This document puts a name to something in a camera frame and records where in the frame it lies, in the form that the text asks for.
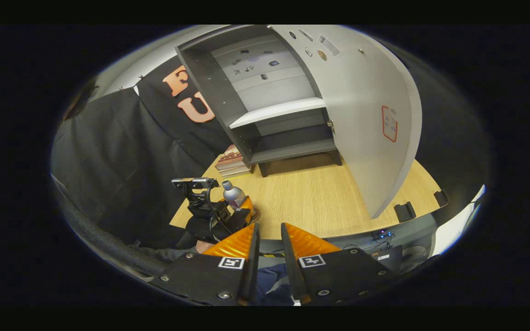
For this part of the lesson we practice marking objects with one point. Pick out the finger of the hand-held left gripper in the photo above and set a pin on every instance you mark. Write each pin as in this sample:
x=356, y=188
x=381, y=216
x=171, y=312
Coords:
x=247, y=204

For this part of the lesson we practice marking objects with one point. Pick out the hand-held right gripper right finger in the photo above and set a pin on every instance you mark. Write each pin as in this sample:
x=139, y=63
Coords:
x=338, y=276

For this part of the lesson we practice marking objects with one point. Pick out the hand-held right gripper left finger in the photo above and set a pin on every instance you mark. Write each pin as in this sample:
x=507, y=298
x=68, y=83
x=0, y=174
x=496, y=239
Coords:
x=200, y=276

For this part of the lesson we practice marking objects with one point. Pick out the round brown coaster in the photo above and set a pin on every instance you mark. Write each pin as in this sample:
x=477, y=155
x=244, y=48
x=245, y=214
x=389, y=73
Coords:
x=256, y=216

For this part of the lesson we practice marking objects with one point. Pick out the silver bottle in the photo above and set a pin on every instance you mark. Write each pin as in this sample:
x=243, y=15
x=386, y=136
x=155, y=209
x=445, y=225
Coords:
x=233, y=195

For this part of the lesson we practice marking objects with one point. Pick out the grey cabinet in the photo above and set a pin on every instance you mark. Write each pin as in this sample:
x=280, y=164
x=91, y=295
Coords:
x=219, y=92

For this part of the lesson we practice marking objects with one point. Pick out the light grey cabinet door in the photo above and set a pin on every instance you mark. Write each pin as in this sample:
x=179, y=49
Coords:
x=366, y=138

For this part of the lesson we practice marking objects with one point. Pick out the stack of books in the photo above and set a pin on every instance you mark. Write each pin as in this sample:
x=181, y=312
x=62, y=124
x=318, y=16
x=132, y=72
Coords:
x=232, y=162

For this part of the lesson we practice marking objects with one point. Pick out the black electronic box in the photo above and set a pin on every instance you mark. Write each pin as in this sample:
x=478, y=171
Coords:
x=387, y=259

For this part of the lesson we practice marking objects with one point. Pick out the small lit electronic device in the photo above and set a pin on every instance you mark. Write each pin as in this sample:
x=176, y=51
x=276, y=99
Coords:
x=382, y=235

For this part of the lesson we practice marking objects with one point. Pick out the person's blue trousers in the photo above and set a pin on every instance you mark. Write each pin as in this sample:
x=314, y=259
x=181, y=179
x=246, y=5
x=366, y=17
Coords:
x=269, y=285

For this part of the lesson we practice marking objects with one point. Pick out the black table clamp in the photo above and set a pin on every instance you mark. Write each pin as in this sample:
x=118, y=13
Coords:
x=440, y=197
x=404, y=211

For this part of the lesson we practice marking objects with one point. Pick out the black backdrop cloth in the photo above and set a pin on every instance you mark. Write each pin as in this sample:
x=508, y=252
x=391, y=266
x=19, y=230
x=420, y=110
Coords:
x=122, y=151

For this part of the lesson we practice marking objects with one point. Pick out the white panel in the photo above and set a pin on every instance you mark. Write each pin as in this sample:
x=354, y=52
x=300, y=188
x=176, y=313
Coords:
x=453, y=230

